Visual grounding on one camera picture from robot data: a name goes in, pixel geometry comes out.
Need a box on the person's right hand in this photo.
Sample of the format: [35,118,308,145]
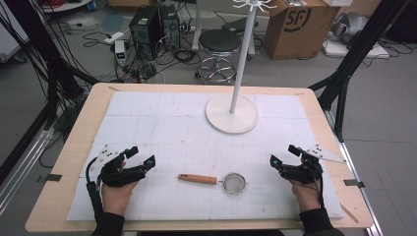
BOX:
[289,179,325,213]

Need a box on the white round table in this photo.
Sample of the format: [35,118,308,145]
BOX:
[40,0,93,14]

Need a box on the black metal frame stand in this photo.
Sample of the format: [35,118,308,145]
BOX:
[308,0,412,144]
[0,0,99,185]

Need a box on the black tape piece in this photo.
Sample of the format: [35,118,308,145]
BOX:
[342,178,366,189]
[36,173,63,185]

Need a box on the wooden-handled mesh strainer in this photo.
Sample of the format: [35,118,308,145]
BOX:
[177,172,250,197]

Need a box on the aluminium rail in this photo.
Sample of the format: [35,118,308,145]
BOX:
[324,109,385,236]
[0,126,57,215]

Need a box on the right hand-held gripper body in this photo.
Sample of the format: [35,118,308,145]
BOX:
[279,144,348,186]

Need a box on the white hook stand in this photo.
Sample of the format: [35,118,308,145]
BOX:
[205,0,278,135]

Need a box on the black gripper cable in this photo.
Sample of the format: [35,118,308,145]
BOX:
[85,156,103,221]

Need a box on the person's left hand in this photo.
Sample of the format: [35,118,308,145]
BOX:
[100,180,140,216]

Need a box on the grey plastic device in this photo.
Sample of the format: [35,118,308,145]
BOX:
[329,11,371,44]

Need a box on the brown cardboard box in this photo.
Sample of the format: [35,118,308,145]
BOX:
[263,0,341,61]

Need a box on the white power strip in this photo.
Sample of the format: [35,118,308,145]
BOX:
[103,30,126,45]

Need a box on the black computer tower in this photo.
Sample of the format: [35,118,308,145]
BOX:
[128,5,165,61]

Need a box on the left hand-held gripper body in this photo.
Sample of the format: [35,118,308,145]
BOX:
[89,144,148,189]

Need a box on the white gridded mat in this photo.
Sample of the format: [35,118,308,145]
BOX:
[66,90,345,223]

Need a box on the white flat board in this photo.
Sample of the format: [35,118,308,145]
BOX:
[322,38,391,60]

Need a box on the small wooden stick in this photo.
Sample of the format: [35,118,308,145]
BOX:
[338,202,360,225]

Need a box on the grey computer tower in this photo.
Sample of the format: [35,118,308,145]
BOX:
[159,3,182,52]

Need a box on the black round stool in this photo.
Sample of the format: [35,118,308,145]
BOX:
[195,29,243,86]

